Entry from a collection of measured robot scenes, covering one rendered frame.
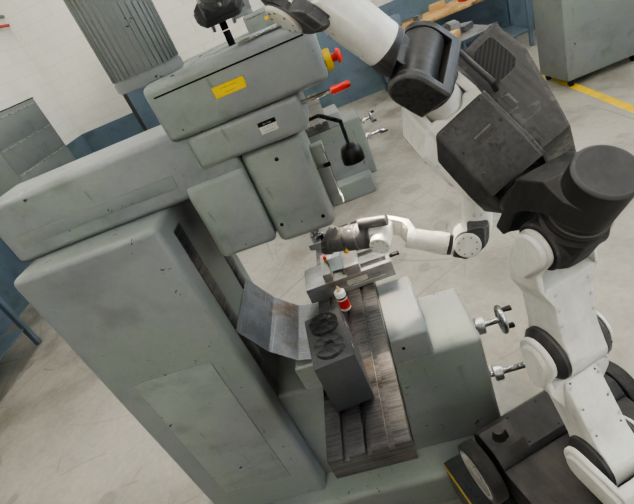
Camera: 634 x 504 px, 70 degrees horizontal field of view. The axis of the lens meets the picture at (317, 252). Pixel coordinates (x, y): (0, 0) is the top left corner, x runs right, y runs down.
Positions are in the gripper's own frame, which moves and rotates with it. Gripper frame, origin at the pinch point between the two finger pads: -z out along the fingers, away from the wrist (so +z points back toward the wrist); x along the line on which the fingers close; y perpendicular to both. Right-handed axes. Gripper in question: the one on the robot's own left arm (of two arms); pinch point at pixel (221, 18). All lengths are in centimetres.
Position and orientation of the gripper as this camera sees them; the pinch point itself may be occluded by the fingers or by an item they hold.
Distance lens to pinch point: 132.8
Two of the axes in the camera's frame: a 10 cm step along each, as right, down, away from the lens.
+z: 0.3, -0.2, -10.0
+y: -4.3, -9.0, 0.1
